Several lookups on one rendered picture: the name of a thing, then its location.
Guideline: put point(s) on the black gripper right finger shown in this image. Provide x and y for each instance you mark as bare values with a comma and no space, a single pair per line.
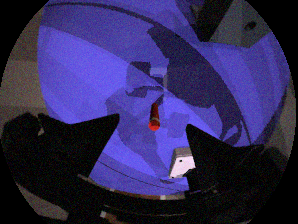
214,159

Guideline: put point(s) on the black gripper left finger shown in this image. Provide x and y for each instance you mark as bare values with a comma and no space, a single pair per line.
82,141

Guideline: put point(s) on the red peg with white band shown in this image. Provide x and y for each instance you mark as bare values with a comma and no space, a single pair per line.
154,123

